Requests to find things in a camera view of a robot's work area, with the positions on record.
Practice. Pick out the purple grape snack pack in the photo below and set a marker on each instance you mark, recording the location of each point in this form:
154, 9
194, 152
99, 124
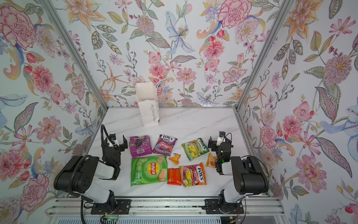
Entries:
140, 146

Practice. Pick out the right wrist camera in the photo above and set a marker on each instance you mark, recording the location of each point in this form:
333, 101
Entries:
221, 135

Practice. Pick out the green yellow Fox's candy bag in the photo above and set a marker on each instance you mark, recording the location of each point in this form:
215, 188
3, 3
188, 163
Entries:
195, 148

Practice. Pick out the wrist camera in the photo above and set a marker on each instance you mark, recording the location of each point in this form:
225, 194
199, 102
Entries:
112, 137
221, 135

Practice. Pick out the green Lays chips bag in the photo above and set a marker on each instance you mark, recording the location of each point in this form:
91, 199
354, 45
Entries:
149, 170

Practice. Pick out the aluminium corner post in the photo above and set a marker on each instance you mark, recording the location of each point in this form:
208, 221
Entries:
281, 15
63, 33

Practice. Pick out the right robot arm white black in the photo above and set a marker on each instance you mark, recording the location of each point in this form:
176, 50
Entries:
249, 178

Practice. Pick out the purple Fox's candy bag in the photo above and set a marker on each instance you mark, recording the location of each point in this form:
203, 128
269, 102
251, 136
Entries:
164, 145

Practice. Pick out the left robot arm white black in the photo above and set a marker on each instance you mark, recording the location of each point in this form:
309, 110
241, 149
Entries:
77, 178

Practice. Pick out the orange small snack packet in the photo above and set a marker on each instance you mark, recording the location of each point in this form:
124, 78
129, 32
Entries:
212, 159

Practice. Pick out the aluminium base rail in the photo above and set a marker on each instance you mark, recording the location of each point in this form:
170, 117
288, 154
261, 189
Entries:
172, 206

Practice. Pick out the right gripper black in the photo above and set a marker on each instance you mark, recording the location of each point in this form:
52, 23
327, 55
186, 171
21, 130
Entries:
221, 148

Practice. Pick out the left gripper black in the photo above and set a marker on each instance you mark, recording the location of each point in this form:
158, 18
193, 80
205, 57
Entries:
112, 151

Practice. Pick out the red snack packet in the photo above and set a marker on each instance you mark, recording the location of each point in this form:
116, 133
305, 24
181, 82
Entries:
174, 177

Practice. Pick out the small orange wrapped candy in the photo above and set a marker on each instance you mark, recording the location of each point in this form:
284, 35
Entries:
175, 159

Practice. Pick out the right aluminium corner post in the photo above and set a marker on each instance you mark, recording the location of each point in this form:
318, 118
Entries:
281, 15

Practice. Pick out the multicolour Fox's candy bag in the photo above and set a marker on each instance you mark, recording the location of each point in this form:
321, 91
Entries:
193, 175

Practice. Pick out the white paper gift bag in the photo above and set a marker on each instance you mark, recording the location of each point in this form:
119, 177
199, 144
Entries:
147, 99

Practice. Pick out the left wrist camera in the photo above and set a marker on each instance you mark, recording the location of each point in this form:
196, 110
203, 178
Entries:
112, 137

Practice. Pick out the left aluminium corner post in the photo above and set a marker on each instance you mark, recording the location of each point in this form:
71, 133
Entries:
63, 33

